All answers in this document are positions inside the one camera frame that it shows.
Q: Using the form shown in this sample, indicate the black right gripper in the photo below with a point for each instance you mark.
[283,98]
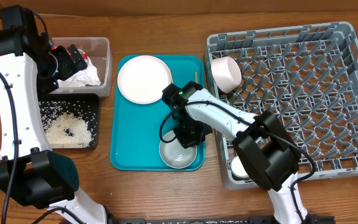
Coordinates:
[186,142]

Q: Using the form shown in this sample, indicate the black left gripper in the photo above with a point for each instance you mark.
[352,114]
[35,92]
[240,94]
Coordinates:
[69,67]

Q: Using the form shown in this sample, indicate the red snack wrapper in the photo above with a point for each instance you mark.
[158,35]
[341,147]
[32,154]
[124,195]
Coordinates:
[83,53]

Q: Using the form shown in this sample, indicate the white paper napkin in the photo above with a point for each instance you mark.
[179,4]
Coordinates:
[86,77]

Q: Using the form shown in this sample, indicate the grey green bowl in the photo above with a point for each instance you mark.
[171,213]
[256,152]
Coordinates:
[175,155]

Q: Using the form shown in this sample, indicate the pale green plastic cup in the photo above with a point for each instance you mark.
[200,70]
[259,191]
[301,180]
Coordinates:
[237,169]

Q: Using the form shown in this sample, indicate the small pink bowl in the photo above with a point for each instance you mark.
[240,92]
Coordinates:
[226,73]

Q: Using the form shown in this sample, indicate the large pink plate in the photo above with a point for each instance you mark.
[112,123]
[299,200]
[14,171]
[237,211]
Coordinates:
[142,79]

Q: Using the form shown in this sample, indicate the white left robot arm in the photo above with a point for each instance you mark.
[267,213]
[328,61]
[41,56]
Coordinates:
[30,172]

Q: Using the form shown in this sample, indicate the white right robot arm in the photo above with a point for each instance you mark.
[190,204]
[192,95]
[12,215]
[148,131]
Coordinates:
[265,149]

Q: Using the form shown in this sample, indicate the clear plastic waste bin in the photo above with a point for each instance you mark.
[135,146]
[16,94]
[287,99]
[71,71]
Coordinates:
[99,53]

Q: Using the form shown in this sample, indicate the grey dishwasher rack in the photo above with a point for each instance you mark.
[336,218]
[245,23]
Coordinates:
[308,77]

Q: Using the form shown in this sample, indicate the teal plastic tray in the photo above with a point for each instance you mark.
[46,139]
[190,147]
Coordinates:
[135,128]

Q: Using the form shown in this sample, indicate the black plastic tray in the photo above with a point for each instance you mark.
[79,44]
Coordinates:
[89,102]

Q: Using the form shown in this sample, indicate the spilled rice grains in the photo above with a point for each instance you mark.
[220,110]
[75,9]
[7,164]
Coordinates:
[68,130]

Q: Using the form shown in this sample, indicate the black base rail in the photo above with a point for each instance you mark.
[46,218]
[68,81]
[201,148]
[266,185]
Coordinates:
[312,219]

